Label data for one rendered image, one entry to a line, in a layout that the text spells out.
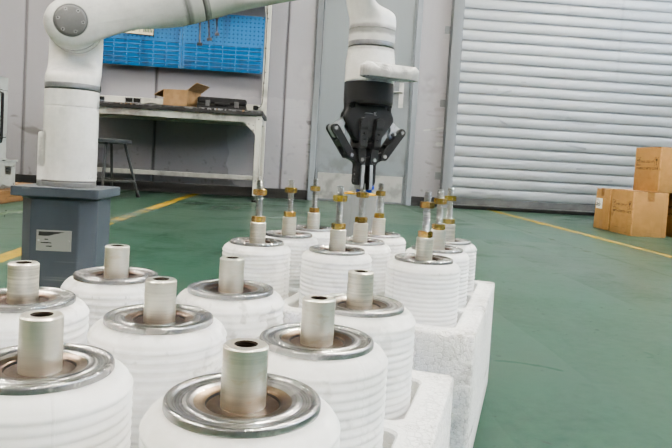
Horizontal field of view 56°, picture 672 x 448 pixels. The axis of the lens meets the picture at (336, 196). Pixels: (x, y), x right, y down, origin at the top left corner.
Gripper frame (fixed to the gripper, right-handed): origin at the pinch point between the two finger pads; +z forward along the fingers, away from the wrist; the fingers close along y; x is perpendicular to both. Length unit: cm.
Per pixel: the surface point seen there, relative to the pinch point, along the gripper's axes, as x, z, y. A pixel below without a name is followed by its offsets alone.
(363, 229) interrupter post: 1.2, 7.9, 0.1
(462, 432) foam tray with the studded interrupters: 27.3, 28.4, -0.7
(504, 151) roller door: -402, -19, -362
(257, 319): 36.0, 11.2, 28.0
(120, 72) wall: -544, -71, -23
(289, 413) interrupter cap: 59, 9, 34
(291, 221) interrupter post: -6.9, 7.7, 8.6
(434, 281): 21.3, 11.8, 0.5
